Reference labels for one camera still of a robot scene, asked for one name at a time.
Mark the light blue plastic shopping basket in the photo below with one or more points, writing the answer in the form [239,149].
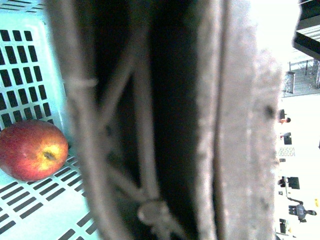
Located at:
[41,187]

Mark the brown basket handle front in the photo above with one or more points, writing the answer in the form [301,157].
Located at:
[140,114]

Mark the red yellow apple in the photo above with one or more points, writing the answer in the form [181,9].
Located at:
[32,150]

